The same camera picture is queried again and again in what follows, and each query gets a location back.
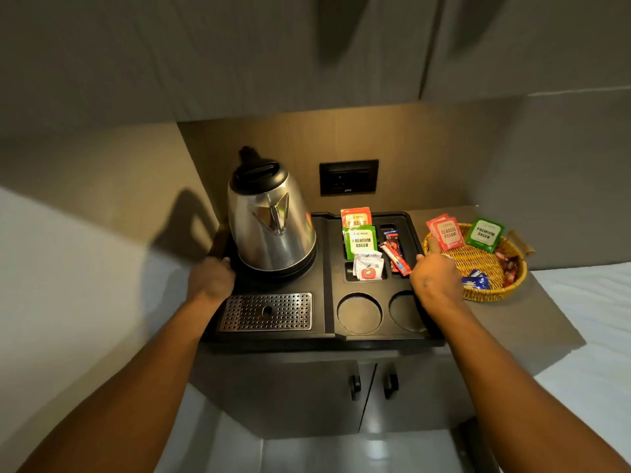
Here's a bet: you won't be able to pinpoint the person's right hand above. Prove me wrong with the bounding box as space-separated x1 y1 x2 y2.
409 252 465 317

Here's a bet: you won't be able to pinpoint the person's left hand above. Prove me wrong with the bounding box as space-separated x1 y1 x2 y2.
186 256 237 307

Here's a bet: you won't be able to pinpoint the black plastic hospitality tray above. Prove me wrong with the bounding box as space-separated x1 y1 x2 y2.
201 211 447 353

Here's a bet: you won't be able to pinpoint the person's right forearm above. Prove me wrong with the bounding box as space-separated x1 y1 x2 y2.
428 304 631 473

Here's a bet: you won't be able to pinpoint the person's left forearm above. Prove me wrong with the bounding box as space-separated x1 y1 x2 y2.
16 296 223 473

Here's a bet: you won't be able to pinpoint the red stick sachet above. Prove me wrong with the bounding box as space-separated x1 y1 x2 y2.
378 241 413 278

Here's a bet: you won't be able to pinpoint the red tea bag packet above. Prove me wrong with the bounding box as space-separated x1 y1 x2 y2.
425 213 466 252

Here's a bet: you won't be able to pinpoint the white sugar sachet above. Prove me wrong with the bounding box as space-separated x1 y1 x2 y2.
352 250 385 282

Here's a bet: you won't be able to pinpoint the stainless steel electric kettle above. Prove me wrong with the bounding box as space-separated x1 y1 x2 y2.
226 146 318 279

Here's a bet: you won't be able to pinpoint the blue creamer sachet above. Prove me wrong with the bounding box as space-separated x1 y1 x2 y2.
461 269 491 291

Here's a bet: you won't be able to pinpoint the woven wicker basket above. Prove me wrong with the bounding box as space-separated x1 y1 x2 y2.
422 222 536 304

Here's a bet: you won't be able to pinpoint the green tea bag packet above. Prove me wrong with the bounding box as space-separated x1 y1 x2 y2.
465 217 506 254
342 224 379 261

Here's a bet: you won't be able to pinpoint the perforated metal drip grate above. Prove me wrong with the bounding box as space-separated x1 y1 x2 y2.
217 292 314 333

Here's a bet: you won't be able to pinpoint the orange tea bag packet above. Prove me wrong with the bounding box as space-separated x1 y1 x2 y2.
339 207 373 230

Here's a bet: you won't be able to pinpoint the red wrapped candies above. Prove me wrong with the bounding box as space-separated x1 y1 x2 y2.
494 248 520 287

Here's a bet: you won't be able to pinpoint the grey lower cabinet door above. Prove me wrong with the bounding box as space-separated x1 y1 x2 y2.
358 347 477 435
189 350 378 440

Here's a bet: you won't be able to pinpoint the white bed sheet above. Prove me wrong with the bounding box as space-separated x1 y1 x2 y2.
529 262 631 455

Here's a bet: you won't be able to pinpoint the grey overhead cabinet door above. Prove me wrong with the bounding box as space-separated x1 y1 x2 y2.
419 0 631 102
0 0 445 139

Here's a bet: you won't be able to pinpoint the black wall power socket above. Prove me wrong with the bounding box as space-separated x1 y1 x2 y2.
318 159 380 197

